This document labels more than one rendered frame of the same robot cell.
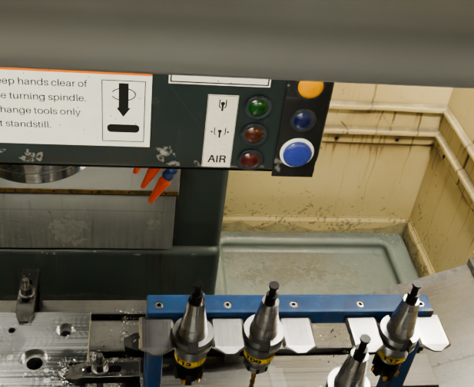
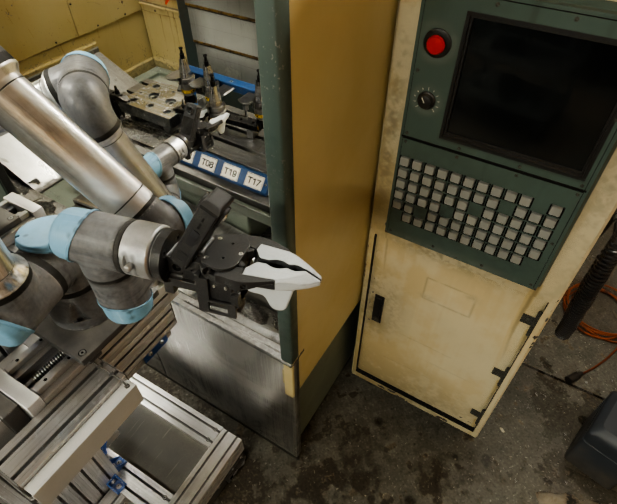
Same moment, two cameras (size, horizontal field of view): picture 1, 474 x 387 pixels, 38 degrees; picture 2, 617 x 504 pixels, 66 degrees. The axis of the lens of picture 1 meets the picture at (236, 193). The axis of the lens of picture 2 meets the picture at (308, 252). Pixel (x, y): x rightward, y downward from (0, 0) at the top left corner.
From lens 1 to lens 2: 1.41 m
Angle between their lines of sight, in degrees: 32
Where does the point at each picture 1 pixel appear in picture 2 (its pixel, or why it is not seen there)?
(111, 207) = (247, 65)
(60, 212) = (228, 63)
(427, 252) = not seen: hidden behind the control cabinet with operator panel
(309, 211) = not seen: hidden behind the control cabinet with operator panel
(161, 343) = (173, 77)
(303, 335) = (223, 90)
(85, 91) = not seen: outside the picture
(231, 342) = (195, 84)
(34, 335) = (178, 95)
